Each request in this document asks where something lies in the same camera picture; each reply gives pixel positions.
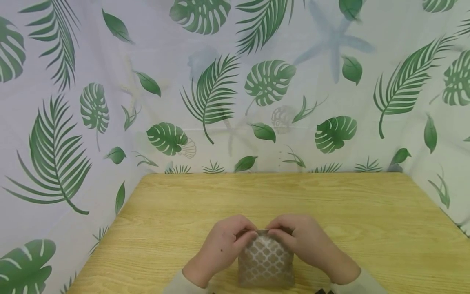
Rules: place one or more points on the person's right hand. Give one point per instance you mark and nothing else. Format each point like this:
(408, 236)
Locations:
(312, 249)

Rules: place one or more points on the person's left hand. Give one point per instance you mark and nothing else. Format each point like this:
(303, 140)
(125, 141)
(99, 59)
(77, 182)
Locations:
(220, 247)

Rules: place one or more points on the person's left thumb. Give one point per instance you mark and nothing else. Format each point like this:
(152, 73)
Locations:
(246, 240)

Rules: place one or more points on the person's right thumb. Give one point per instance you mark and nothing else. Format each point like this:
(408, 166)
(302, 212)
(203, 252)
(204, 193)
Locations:
(284, 239)

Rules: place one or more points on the person's left fingers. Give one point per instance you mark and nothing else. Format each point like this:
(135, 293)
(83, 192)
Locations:
(240, 223)

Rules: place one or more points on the person's right fingers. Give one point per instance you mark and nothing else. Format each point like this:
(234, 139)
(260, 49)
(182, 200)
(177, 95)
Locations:
(281, 222)

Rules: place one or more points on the brown patterned pouch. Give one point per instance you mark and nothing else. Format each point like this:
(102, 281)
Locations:
(265, 261)

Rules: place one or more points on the person's right forearm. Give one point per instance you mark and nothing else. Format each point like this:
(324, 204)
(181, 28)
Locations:
(358, 286)

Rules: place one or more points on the person's left forearm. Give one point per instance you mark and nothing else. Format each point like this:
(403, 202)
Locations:
(185, 286)

